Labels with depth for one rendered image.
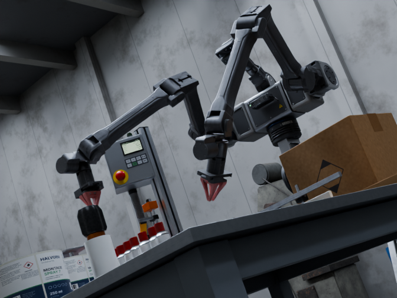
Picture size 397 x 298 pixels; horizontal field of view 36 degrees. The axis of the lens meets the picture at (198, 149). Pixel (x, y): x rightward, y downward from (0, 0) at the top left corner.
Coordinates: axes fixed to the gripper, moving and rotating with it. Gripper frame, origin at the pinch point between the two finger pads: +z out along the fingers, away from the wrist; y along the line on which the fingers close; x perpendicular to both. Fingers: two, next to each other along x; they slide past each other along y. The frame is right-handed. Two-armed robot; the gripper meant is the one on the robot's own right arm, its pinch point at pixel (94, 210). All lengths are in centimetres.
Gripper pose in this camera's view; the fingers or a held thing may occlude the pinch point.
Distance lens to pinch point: 221.4
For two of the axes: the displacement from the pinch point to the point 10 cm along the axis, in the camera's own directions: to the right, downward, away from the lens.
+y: 6.3, -4.1, -6.6
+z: 3.1, 9.1, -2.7
